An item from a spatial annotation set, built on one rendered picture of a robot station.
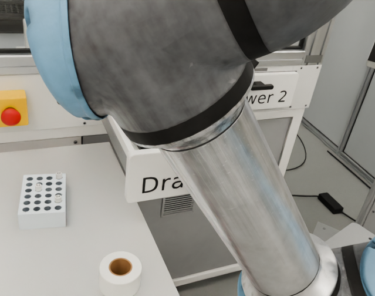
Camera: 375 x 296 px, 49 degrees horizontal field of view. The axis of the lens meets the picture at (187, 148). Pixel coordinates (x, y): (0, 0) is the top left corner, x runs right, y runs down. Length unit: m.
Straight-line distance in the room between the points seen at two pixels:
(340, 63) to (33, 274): 2.42
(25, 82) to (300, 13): 0.82
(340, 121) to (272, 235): 2.48
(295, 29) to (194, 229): 1.26
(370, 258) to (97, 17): 0.39
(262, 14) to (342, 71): 2.61
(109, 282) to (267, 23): 0.53
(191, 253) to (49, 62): 1.33
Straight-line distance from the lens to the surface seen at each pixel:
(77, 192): 0.92
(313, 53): 1.29
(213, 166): 0.32
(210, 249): 1.59
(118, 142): 0.87
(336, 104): 2.88
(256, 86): 1.15
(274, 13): 0.24
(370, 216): 1.80
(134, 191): 0.78
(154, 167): 0.76
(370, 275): 0.51
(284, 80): 1.24
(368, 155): 2.71
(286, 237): 0.41
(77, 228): 0.83
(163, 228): 1.41
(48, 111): 1.04
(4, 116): 0.96
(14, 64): 0.99
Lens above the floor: 1.33
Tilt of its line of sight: 32 degrees down
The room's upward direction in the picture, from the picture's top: 9 degrees clockwise
